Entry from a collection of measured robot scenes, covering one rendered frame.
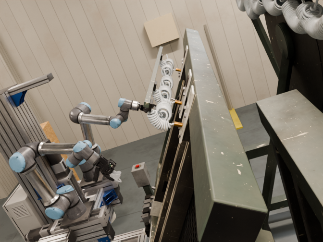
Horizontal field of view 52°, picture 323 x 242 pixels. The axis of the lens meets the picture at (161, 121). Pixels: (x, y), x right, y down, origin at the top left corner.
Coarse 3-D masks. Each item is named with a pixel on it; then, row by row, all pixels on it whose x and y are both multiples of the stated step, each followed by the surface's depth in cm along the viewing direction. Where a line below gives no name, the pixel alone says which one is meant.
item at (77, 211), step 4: (76, 204) 239; (80, 204) 242; (68, 208) 237; (72, 208) 237; (76, 208) 239; (80, 208) 240; (84, 208) 243; (68, 212) 239; (72, 212) 238; (76, 212) 238; (80, 212) 240; (84, 212) 242; (68, 216) 242; (72, 216) 238; (76, 216) 238; (80, 216) 239
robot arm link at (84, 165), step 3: (84, 159) 279; (81, 162) 279; (84, 162) 279; (87, 162) 281; (81, 165) 281; (84, 165) 280; (87, 165) 281; (90, 165) 283; (81, 168) 282; (84, 168) 281; (87, 168) 282; (90, 168) 283
